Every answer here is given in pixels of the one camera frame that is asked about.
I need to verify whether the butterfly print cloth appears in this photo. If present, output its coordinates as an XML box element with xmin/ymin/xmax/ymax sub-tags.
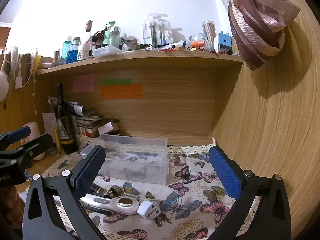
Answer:
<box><xmin>42</xmin><ymin>134</ymin><xmax>263</xmax><ymax>240</ymax></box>

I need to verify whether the pink silk scarf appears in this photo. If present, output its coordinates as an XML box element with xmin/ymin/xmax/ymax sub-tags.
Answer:
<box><xmin>228</xmin><ymin>0</ymin><xmax>300</xmax><ymax>71</ymax></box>

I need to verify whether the black gold rectangular case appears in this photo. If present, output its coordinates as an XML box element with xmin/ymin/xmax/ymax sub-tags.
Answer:
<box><xmin>90</xmin><ymin>183</ymin><xmax>123</xmax><ymax>199</ymax></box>

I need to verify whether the green sticky note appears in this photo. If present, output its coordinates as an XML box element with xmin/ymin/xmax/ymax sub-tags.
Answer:
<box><xmin>101</xmin><ymin>79</ymin><xmax>132</xmax><ymax>86</ymax></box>

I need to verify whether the dark wine bottle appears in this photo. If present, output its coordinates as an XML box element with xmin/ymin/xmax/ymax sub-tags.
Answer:
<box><xmin>55</xmin><ymin>83</ymin><xmax>79</xmax><ymax>154</ymax></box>

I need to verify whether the orange sticky note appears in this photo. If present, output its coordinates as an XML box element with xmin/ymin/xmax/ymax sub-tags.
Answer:
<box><xmin>99</xmin><ymin>84</ymin><xmax>143</xmax><ymax>100</ymax></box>

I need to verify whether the stack of books and papers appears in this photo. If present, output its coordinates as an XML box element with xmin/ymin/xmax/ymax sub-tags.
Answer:
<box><xmin>47</xmin><ymin>96</ymin><xmax>106</xmax><ymax>138</ymax></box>

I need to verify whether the white cube charger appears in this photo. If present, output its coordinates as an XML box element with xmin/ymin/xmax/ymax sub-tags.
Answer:
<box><xmin>137</xmin><ymin>200</ymin><xmax>161</xmax><ymax>220</ymax></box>

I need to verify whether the clear cosmetic organizer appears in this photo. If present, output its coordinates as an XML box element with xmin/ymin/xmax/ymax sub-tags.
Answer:
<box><xmin>143</xmin><ymin>13</ymin><xmax>173</xmax><ymax>48</ymax></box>

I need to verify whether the clear plastic storage box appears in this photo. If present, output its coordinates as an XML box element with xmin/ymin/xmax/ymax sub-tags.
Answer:
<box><xmin>80</xmin><ymin>134</ymin><xmax>168</xmax><ymax>185</ymax></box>

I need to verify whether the blue box on shelf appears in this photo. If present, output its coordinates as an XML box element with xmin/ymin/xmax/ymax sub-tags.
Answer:
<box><xmin>217</xmin><ymin>31</ymin><xmax>233</xmax><ymax>55</ymax></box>

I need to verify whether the mint green bottle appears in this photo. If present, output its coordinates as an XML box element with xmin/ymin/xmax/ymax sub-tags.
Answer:
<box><xmin>102</xmin><ymin>21</ymin><xmax>120</xmax><ymax>48</ymax></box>

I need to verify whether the jar with sticks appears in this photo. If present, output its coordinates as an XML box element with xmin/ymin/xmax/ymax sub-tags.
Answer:
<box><xmin>202</xmin><ymin>21</ymin><xmax>216</xmax><ymax>50</ymax></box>

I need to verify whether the pink sticky note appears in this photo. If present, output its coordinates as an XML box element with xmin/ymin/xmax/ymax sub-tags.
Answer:
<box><xmin>73</xmin><ymin>74</ymin><xmax>95</xmax><ymax>93</ymax></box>

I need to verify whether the blue bottle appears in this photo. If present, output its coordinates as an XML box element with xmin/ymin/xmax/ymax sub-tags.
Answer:
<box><xmin>61</xmin><ymin>36</ymin><xmax>80</xmax><ymax>63</ymax></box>

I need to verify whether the white plastic tray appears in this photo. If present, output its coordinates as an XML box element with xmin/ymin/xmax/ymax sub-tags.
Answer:
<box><xmin>93</xmin><ymin>46</ymin><xmax>123</xmax><ymax>58</ymax></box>

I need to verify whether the wooden shelf board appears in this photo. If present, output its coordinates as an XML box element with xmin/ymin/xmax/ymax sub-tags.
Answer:
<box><xmin>36</xmin><ymin>50</ymin><xmax>243</xmax><ymax>75</ymax></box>

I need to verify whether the cream cylindrical container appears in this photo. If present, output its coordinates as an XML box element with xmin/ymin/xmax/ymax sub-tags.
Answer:
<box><xmin>19</xmin><ymin>121</ymin><xmax>46</xmax><ymax>161</ymax></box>

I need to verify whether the small white box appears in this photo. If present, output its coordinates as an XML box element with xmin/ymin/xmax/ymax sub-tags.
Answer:
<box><xmin>98</xmin><ymin>121</ymin><xmax>119</xmax><ymax>135</ymax></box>

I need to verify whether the white facial massager device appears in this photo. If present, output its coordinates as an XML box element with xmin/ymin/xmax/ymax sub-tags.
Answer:
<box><xmin>80</xmin><ymin>194</ymin><xmax>139</xmax><ymax>215</ymax></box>

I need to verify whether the white fluffy pompom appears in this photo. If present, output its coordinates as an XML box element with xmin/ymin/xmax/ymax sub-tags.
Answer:
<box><xmin>0</xmin><ymin>70</ymin><xmax>9</xmax><ymax>102</ymax></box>

